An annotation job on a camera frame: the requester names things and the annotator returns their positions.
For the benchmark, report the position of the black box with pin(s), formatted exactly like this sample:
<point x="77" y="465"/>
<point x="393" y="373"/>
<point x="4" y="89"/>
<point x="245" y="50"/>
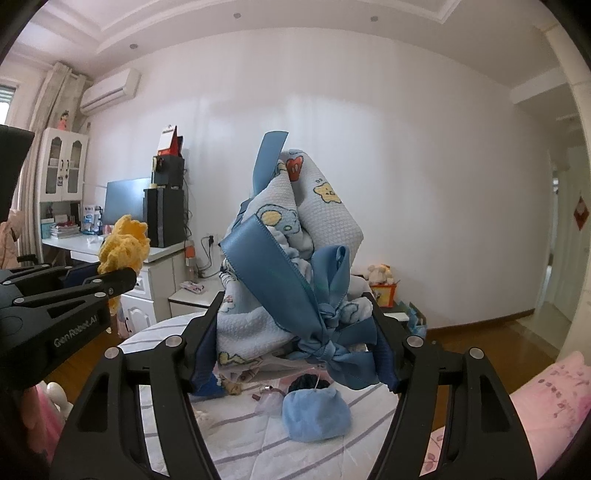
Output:
<point x="168" y="170"/>

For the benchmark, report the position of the beige plush toy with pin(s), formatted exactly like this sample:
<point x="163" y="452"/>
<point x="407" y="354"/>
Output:
<point x="378" y="273"/>

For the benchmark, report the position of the yellow knitted cloth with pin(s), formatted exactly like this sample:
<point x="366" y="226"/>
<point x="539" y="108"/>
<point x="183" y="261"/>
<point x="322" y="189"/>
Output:
<point x="122" y="249"/>

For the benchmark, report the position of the blue and white carton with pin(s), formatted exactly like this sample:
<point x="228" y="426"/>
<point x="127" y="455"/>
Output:
<point x="92" y="218"/>

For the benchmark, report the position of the white glass-door cabinet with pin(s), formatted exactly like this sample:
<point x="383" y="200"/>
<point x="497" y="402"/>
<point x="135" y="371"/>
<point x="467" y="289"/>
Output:
<point x="64" y="164"/>

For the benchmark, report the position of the white low side cabinet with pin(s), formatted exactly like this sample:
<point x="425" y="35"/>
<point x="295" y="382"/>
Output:
<point x="194" y="302"/>

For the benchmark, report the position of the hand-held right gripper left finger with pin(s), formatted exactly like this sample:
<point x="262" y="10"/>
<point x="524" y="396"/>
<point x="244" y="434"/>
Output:
<point x="204" y="367"/>

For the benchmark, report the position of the red door ornament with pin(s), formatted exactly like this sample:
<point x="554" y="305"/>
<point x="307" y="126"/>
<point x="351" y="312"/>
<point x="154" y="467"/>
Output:
<point x="581" y="212"/>

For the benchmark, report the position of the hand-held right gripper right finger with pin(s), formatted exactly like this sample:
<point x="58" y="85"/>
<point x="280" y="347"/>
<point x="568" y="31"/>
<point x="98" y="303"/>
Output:
<point x="385" y="367"/>

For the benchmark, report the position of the orange-capped bottle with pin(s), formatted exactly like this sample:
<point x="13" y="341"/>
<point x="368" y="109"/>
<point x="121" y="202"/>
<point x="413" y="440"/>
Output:
<point x="190" y="263"/>

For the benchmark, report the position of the black computer tower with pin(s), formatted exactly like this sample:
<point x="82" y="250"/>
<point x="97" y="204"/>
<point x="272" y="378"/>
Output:
<point x="164" y="217"/>

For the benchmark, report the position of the small doll figure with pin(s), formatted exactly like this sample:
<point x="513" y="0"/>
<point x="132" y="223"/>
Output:
<point x="63" y="120"/>

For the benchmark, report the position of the white bed post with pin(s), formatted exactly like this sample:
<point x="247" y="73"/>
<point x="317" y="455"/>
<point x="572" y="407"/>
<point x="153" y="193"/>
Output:
<point x="59" y="397"/>

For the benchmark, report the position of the white door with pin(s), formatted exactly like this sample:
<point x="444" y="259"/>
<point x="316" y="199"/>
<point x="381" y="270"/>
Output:
<point x="572" y="240"/>

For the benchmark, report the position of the wall socket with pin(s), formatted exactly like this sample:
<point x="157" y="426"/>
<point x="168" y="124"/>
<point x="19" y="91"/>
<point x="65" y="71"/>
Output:
<point x="210" y="239"/>

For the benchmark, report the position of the pink floral bedding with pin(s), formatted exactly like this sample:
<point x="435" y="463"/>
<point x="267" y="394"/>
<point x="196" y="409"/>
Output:
<point x="545" y="406"/>

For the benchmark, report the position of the pink bed cover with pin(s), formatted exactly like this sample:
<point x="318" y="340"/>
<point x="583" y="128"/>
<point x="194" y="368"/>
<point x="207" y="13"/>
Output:
<point x="41" y="424"/>

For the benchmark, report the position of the black computer monitor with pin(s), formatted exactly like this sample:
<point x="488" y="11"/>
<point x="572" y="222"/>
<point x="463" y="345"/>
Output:
<point x="127" y="198"/>

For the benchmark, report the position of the striped white tablecloth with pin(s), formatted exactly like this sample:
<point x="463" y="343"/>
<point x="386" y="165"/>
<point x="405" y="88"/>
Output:
<point x="258" y="447"/>

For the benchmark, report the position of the orange printed box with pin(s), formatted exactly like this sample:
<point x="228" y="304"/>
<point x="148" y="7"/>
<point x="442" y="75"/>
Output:
<point x="384" y="295"/>

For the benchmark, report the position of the red and white calendar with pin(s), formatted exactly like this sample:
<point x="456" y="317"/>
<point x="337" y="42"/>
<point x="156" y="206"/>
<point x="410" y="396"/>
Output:
<point x="167" y="141"/>

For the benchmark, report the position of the clear pink plastic item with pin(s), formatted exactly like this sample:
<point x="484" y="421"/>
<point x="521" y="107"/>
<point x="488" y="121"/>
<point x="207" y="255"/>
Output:
<point x="268" y="400"/>

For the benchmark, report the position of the white air conditioner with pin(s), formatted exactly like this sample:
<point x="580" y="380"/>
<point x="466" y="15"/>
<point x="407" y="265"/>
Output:
<point x="108" y="92"/>

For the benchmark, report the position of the beige curtain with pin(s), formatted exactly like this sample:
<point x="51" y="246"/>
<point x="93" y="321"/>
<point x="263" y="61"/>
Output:
<point x="44" y="110"/>

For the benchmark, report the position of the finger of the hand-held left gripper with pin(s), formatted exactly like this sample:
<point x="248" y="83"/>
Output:
<point x="78" y="274"/>
<point x="115" y="281"/>

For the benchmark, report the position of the white desk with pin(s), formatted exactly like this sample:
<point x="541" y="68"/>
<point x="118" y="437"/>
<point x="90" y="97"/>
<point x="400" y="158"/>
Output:
<point x="159" y="272"/>

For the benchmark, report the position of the printed bib with blue ribbon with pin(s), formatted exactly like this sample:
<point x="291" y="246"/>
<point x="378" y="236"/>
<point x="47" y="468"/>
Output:
<point x="318" y="217"/>

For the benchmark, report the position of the blue books on floor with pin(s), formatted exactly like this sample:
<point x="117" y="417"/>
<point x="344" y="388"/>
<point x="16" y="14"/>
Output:
<point x="413" y="318"/>

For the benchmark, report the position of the light blue soft hat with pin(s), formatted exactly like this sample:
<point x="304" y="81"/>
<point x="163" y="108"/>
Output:
<point x="316" y="413"/>

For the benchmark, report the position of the stack of books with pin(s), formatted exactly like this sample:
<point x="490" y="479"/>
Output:
<point x="64" y="230"/>

